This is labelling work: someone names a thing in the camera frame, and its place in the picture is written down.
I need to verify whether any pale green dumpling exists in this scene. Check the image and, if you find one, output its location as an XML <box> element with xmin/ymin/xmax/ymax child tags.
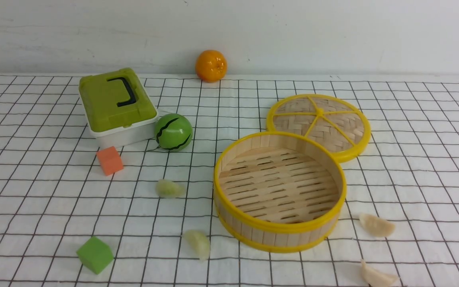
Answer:
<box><xmin>182</xmin><ymin>230</ymin><xmax>211</xmax><ymax>261</ymax></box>
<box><xmin>155</xmin><ymin>179</ymin><xmax>186</xmax><ymax>199</ymax></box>

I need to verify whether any bamboo steamer tray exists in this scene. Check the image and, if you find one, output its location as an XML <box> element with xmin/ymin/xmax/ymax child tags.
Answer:
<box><xmin>213</xmin><ymin>132</ymin><xmax>347</xmax><ymax>253</ymax></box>

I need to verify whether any bamboo steamer lid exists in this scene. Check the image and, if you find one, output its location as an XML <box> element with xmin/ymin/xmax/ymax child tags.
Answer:
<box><xmin>266</xmin><ymin>93</ymin><xmax>371</xmax><ymax>162</ymax></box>

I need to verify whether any green watermelon toy ball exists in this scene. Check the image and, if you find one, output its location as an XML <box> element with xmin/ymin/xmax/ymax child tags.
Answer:
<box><xmin>155</xmin><ymin>113</ymin><xmax>193</xmax><ymax>152</ymax></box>

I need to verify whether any orange fruit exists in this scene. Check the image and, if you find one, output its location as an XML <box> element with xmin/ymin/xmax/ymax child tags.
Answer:
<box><xmin>195</xmin><ymin>50</ymin><xmax>228</xmax><ymax>83</ymax></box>

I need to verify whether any green lidded white box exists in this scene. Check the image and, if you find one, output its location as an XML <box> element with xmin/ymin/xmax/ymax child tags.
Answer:
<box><xmin>78</xmin><ymin>68</ymin><xmax>159</xmax><ymax>149</ymax></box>

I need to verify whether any orange foam cube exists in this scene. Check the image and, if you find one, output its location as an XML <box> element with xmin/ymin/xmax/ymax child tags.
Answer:
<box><xmin>96</xmin><ymin>146</ymin><xmax>124</xmax><ymax>176</ymax></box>

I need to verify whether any green foam cube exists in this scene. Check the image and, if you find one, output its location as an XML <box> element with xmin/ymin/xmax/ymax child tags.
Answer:
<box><xmin>76</xmin><ymin>236</ymin><xmax>114</xmax><ymax>275</ymax></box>

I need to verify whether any white checkered tablecloth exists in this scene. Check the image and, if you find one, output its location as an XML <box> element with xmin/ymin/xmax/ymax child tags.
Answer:
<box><xmin>0</xmin><ymin>75</ymin><xmax>459</xmax><ymax>287</ymax></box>

